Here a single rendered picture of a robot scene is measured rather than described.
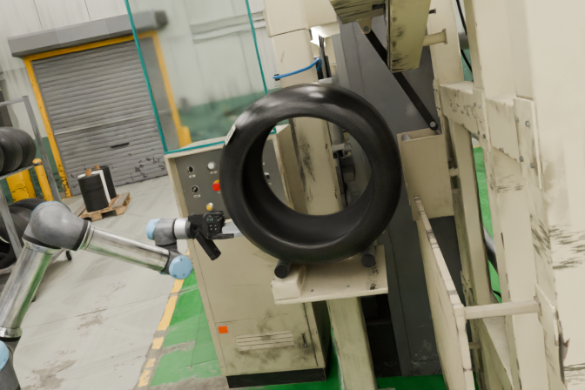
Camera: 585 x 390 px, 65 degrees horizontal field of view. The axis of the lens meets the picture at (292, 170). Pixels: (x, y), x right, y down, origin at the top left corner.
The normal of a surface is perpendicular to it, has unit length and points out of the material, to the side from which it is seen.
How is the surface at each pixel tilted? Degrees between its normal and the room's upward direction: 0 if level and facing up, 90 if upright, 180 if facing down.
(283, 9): 90
